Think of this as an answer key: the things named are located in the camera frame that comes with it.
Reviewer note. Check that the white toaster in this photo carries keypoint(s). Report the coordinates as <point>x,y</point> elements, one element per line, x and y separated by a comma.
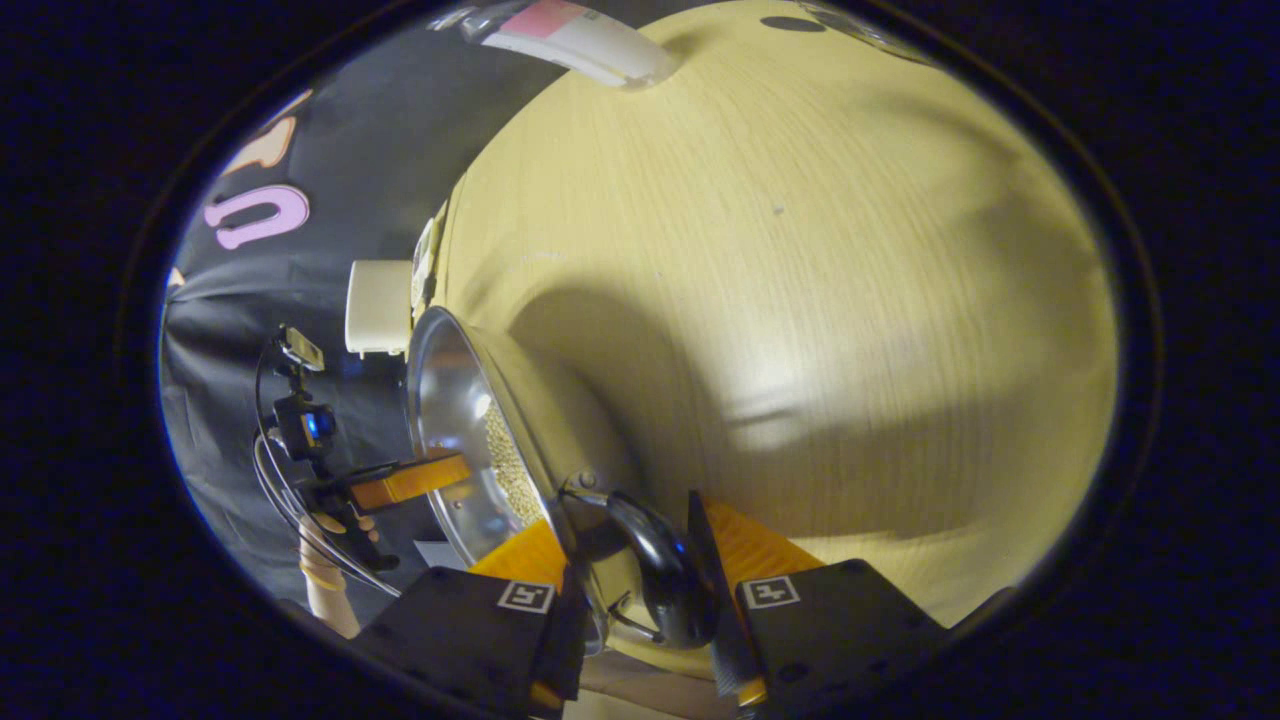
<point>378,308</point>

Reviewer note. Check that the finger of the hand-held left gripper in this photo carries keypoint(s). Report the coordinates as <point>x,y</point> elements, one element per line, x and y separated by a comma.
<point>410,482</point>

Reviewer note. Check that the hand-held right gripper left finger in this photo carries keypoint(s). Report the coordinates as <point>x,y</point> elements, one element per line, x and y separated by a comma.
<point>470,630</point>

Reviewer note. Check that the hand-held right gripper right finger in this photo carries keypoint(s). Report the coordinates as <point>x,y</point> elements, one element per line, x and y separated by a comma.
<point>840,620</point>

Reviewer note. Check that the white divided bean dish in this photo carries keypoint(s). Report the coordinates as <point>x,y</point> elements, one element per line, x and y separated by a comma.
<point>428,260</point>

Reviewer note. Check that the white bottle with red label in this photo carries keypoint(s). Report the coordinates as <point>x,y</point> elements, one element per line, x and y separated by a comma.
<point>590,42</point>

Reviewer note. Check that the pile of yellow soybeans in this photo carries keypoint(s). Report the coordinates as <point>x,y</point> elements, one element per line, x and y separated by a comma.
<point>512,480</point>

